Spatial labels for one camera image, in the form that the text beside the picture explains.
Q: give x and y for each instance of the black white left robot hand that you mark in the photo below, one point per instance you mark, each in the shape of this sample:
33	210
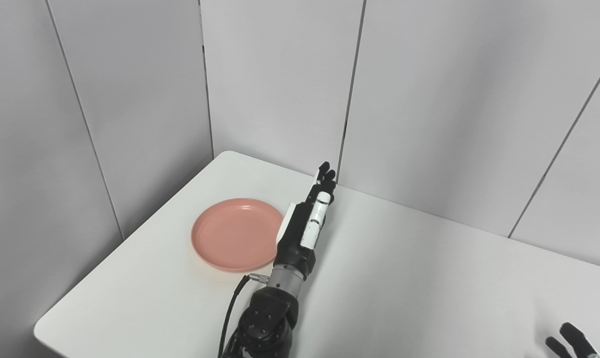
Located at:
292	243

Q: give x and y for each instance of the pink round plate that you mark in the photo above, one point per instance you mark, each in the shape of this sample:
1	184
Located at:
235	236

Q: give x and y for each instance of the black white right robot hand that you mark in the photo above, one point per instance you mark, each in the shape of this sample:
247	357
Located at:
573	338

